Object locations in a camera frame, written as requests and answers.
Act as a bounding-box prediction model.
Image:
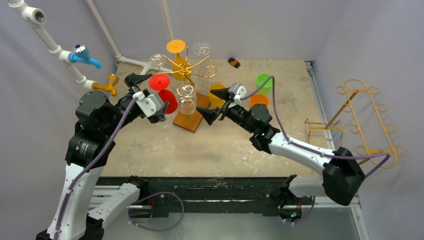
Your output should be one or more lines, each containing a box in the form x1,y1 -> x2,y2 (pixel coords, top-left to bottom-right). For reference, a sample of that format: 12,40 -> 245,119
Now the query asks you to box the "gold wire wine glass rack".
159,44 -> 216,133

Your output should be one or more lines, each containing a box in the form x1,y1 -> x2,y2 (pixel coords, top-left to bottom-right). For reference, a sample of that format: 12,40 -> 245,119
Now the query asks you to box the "red plastic goblet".
148,73 -> 178,114

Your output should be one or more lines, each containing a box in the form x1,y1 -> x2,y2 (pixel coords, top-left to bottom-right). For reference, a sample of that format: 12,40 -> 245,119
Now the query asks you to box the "ribbed clear wine glass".
192,42 -> 211,77

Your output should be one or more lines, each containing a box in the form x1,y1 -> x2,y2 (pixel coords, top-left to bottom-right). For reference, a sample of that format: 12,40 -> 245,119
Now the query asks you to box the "green plastic cup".
255,73 -> 275,96

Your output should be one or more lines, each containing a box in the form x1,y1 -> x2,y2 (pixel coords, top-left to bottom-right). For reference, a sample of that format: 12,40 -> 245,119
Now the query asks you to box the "yellow plastic goblet front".
166,39 -> 187,72

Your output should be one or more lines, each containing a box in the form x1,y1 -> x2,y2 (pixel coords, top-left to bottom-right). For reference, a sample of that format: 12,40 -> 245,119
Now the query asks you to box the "yellow plastic goblet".
166,39 -> 187,72
209,83 -> 226,109

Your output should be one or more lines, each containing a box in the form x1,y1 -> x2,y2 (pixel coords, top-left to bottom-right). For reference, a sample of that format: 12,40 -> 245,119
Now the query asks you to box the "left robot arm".
36,73 -> 168,240

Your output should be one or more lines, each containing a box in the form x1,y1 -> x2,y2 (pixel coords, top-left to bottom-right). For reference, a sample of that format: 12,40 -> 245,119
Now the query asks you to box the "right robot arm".
196,87 -> 366,206

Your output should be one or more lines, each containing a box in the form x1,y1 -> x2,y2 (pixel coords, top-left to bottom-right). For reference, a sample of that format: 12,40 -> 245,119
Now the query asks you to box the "yellow plastic goblet back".
209,83 -> 226,109

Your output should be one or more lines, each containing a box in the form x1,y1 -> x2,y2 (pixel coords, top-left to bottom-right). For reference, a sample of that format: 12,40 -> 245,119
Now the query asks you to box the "orange brass tap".
92,74 -> 120,97

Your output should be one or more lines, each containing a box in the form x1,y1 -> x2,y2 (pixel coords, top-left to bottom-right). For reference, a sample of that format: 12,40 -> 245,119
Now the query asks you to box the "orange plastic goblet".
249,93 -> 270,109

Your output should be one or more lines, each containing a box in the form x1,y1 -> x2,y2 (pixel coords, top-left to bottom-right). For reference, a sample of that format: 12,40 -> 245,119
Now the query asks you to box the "black orange hex key set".
227,57 -> 241,69

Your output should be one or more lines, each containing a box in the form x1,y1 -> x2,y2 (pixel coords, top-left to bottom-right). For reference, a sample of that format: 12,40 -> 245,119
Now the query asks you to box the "blue tap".
68,44 -> 103,69

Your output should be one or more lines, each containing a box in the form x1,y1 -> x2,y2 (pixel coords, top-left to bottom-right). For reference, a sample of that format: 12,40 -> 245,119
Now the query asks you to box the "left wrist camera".
132,91 -> 168,119

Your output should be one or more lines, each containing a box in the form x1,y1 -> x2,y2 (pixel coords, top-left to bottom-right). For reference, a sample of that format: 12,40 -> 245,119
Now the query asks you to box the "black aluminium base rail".
89,175 -> 341,218

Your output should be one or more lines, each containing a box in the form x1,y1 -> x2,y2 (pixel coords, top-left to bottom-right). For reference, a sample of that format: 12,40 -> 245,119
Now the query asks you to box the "white pvc pipe frame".
6,0 -> 186,92

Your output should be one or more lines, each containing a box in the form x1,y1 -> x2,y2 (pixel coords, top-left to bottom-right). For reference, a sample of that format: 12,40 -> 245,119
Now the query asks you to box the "gold wall hook rack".
304,78 -> 409,169

